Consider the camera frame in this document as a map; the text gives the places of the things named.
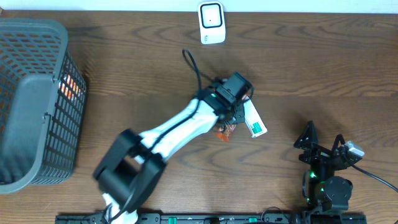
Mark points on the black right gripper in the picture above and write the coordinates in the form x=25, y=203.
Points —
x=319, y=152

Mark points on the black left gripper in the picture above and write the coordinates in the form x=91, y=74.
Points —
x=243, y=120

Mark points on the grey plastic mesh basket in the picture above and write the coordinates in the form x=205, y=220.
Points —
x=40, y=127

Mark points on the white barcode scanner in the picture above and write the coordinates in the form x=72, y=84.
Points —
x=212, y=22

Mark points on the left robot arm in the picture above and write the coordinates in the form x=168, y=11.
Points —
x=134, y=164

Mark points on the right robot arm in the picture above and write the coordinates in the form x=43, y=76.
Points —
x=327, y=194

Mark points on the red Top snack bar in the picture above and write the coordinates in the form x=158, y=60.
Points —
x=225, y=131

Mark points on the orange snack packet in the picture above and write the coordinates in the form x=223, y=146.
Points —
x=70, y=88

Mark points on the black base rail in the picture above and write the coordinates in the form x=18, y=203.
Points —
x=156, y=218

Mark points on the white green-label small box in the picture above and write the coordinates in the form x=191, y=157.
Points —
x=252, y=119

